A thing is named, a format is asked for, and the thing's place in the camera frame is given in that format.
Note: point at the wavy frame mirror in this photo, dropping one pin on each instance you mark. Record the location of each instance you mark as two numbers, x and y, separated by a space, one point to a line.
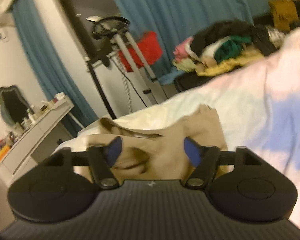
11 105

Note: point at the group of cosmetic bottles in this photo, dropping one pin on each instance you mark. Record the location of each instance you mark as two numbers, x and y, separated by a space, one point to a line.
27 120

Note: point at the wall socket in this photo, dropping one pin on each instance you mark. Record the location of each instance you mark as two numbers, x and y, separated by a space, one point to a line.
1 37

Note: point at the wide teal curtain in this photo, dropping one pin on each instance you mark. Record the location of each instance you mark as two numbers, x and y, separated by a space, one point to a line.
190 5

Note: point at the narrow teal curtain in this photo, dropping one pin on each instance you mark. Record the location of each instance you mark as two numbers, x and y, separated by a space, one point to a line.
50 62

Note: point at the white dressing table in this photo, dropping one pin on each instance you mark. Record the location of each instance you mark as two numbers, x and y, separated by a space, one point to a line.
32 140

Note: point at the brown paper bag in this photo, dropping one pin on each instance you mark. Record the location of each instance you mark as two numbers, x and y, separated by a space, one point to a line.
282 15

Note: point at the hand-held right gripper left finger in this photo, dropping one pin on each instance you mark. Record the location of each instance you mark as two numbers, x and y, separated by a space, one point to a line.
113 151

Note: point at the tan printed t-shirt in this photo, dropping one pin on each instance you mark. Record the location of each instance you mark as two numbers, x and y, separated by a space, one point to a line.
165 152

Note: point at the pastel tie-dye blanket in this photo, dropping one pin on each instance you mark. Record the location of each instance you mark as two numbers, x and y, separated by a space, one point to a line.
252 100

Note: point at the dark window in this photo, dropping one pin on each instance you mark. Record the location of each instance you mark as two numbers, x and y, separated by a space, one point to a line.
90 12

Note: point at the black white upright stand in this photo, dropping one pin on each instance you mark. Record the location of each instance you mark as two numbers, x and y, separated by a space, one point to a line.
100 80

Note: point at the pile of mixed clothes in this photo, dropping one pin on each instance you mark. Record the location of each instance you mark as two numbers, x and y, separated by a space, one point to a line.
227 47

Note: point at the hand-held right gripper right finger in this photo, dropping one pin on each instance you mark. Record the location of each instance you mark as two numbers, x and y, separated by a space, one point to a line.
192 152

